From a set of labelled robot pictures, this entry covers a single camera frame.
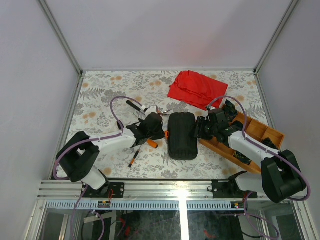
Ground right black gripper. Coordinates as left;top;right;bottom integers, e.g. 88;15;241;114
189;116;218;142

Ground large orange handled screwdriver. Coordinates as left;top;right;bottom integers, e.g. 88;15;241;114
146;139;159;149

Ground black plastic tool case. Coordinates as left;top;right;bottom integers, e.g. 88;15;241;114
167;112;198;161

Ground small orange black screwdriver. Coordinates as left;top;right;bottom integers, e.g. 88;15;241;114
128;146;142;168

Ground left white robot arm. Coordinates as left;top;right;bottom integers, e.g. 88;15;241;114
56;112;165;198

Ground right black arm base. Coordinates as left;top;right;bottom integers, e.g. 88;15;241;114
207;171;253;199

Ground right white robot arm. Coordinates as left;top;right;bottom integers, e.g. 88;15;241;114
194;108;309;203

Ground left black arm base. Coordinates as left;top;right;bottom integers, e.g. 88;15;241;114
83;182;125;199

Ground orange black pliers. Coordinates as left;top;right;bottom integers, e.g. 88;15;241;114
156;109;171;117

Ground red folded cloth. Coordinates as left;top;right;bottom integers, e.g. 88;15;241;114
167;70;229;111

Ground wooden compartment tray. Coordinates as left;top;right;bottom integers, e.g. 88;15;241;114
199;111;285;174

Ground black tape roll right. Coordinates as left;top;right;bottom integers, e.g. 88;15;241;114
261;137;279;150

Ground black handled hammer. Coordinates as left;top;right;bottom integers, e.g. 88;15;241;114
126;100;145;115

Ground aluminium front rail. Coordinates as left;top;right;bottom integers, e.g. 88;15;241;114
37;178;308;211

